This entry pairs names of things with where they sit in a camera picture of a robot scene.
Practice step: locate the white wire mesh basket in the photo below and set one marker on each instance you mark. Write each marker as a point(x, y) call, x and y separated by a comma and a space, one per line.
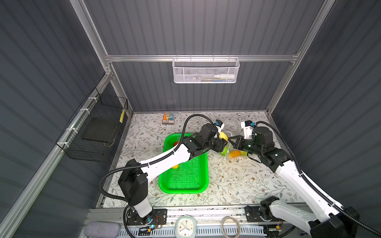
point(205, 70)

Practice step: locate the green round fruit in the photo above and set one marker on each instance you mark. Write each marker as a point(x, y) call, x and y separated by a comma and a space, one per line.
point(226, 150)

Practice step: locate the coloured marker pack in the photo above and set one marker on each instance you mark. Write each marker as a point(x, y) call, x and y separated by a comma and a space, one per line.
point(168, 118)

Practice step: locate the yellow tag on basket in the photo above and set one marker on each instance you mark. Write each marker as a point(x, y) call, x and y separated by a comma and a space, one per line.
point(122, 116)

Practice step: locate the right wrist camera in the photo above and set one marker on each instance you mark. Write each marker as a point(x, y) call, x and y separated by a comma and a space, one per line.
point(248, 128)

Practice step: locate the green plastic tray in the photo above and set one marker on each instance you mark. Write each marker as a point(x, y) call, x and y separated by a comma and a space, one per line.
point(190, 177)

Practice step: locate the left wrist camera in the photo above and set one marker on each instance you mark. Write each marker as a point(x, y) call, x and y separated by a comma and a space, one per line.
point(219, 125)

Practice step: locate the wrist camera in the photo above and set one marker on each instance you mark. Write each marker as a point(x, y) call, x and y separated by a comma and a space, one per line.
point(248, 128)
point(219, 125)

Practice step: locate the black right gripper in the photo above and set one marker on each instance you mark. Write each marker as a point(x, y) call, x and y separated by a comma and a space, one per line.
point(239, 143)

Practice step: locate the clear zip top bag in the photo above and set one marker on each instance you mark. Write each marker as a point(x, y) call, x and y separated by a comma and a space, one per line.
point(230, 134)

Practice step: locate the black wire basket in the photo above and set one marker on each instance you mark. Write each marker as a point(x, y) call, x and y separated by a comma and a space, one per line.
point(96, 131)

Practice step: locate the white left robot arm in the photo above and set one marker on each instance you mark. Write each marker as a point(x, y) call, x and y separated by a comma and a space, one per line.
point(136, 176)

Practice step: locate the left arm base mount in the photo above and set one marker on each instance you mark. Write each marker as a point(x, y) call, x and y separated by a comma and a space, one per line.
point(155, 217)

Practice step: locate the orange carrot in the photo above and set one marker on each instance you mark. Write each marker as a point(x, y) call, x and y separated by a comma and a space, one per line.
point(234, 154)

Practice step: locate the white desk clock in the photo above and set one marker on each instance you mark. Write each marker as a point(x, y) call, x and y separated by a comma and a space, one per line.
point(186, 227)

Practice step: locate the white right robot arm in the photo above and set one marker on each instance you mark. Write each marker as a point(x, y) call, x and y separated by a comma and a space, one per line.
point(328, 218)

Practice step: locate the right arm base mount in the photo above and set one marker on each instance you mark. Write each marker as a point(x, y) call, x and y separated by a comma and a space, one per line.
point(253, 214)

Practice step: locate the grey cloth pouch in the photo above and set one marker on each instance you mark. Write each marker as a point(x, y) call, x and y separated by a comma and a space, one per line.
point(98, 229)

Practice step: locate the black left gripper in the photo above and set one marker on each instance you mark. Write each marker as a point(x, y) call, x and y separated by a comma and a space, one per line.
point(216, 144)

